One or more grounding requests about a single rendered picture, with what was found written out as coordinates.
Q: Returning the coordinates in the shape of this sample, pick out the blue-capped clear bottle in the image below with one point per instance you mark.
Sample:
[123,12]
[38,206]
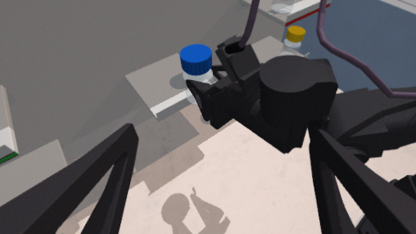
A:
[196,62]

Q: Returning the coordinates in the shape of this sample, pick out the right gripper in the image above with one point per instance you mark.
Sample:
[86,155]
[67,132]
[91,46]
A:
[226,100]

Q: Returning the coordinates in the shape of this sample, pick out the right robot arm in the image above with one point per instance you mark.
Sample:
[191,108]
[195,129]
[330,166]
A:
[295,90]

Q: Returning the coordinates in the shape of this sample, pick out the clear bottle with yellow cap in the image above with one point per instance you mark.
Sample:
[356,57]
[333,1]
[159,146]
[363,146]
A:
[292,43]

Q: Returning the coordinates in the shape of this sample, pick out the grey wall panel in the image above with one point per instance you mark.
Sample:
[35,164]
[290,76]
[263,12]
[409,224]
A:
[63,62]

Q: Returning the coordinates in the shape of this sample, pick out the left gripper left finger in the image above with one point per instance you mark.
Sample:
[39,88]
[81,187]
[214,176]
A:
[45,207]

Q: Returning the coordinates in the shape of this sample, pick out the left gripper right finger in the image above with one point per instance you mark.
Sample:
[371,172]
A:
[389,209]

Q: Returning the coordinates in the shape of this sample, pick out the clear bottle with red cap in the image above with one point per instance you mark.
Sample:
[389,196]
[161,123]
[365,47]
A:
[282,7]

